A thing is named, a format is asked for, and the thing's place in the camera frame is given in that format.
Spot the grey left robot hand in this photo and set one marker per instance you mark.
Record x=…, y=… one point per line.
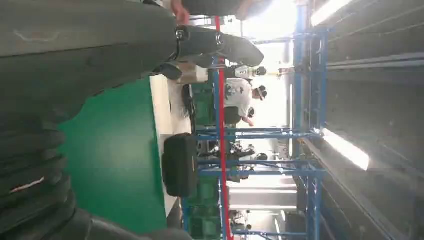
x=82, y=49

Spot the ribbed grey left robot arm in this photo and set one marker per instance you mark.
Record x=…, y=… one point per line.
x=26, y=185

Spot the person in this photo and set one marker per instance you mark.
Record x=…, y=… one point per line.
x=245, y=71
x=238, y=96
x=180, y=13

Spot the cardboard box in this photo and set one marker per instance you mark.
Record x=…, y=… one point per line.
x=192, y=73

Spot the green plastic crate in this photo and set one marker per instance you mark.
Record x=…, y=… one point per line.
x=202, y=104
x=203, y=212

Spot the black carry case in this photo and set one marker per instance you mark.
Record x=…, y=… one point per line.
x=180, y=165

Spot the long ceiling light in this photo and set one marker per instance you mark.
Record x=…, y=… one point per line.
x=328, y=10

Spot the red upright post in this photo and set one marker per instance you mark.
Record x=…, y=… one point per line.
x=222, y=109

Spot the blue metal frame rack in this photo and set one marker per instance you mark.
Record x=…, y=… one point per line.
x=299, y=99

